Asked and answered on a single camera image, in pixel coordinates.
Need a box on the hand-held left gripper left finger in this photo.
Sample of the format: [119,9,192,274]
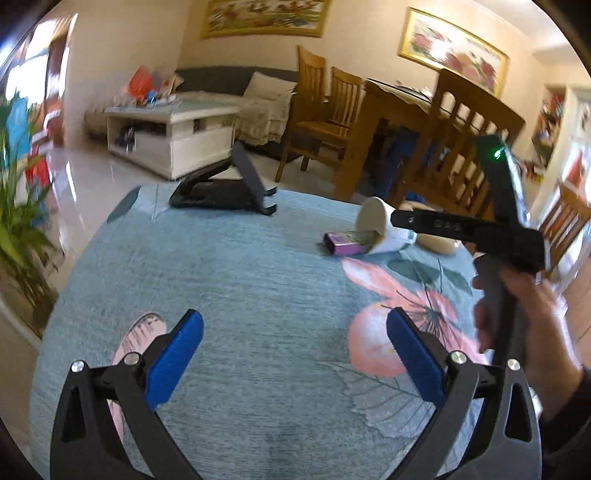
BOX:
[50,309,205,480]

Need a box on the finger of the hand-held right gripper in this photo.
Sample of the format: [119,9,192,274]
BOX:
[390,207,467,241]

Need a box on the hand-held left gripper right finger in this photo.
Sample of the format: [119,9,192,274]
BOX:
[385,306,542,480]

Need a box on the white paper cup green band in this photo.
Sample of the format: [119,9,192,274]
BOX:
[354,196,419,255]

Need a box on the person's right forearm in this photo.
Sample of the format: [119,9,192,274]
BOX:
[538,364,591,464]

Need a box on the person's right hand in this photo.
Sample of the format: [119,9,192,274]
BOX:
[473,265,585,422]

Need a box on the beige oval ashtray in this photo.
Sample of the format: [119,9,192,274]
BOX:
[401,199,459,256]

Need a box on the wooden dining chair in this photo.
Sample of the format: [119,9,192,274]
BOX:
[537,182,591,278]
[274,66,366,184]
[401,68,528,223]
[295,45,331,126]

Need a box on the purple small box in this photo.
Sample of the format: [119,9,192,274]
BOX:
[323,230,382,256]

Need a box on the teal floral tablecloth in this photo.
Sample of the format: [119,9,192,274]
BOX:
[28,182,514,480]

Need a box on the wooden dining table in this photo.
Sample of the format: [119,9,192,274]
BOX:
[332,78,527,205]

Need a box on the black laptop stand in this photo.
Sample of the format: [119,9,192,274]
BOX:
[168,142,278,217]

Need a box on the gold framed flower painting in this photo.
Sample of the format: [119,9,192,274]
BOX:
[397,6,511,99]

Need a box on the green potted plant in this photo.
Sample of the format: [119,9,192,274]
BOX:
[0,90,62,334]

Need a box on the cream lace sofa cover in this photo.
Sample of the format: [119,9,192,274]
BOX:
[235,90,295,147]

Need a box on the white cushion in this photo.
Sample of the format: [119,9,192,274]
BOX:
[242,71,297,101]

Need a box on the white coffee table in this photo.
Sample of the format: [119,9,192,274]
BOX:
[105,99,241,181]

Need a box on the dark grey sofa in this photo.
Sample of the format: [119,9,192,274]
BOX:
[174,67,302,149]

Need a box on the gold framed wide painting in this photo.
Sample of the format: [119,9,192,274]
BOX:
[199,0,333,40]

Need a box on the orange plastic bag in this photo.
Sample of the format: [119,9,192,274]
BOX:
[126,65,156,100]

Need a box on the cluttered wall shelf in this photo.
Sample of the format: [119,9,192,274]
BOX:
[530,83,568,172]

